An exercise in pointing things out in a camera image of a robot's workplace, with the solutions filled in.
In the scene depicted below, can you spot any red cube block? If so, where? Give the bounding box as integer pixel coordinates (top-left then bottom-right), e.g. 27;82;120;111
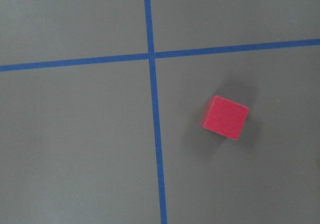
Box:
200;95;250;140

